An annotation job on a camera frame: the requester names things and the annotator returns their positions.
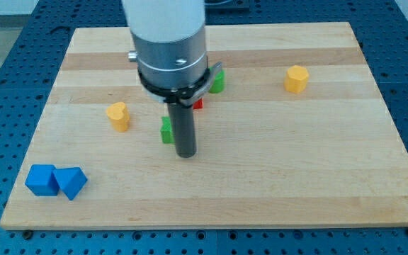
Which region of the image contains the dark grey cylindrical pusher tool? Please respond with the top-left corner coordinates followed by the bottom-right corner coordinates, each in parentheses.
top-left (168, 103), bottom-right (197, 158)

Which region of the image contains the yellow hexagon block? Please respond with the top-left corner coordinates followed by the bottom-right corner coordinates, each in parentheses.
top-left (283, 65), bottom-right (310, 94)

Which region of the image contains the yellow heart block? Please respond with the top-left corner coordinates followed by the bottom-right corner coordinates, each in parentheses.
top-left (106, 102), bottom-right (130, 132)

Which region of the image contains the blue cube block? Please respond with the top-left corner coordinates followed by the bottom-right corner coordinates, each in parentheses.
top-left (25, 164), bottom-right (60, 196)

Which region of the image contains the black clamp with metal lever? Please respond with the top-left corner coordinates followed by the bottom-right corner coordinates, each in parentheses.
top-left (137, 62), bottom-right (222, 108)

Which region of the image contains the red block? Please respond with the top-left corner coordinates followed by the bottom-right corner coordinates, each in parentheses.
top-left (193, 98), bottom-right (203, 110)

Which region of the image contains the light wooden board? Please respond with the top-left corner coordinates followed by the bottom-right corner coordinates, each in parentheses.
top-left (0, 22), bottom-right (408, 230)

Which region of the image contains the green star block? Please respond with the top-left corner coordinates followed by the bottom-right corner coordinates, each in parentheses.
top-left (160, 116), bottom-right (174, 144)

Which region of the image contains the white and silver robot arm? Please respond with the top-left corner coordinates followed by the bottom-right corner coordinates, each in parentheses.
top-left (122, 0), bottom-right (208, 98)

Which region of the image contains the green round block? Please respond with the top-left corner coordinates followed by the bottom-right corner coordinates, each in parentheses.
top-left (208, 70), bottom-right (225, 94)

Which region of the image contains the blue perforated metal table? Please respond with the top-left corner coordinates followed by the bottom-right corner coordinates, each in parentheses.
top-left (0, 0), bottom-right (408, 254)

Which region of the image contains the blue triangle block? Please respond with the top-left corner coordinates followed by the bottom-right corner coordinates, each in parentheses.
top-left (53, 167), bottom-right (88, 200)

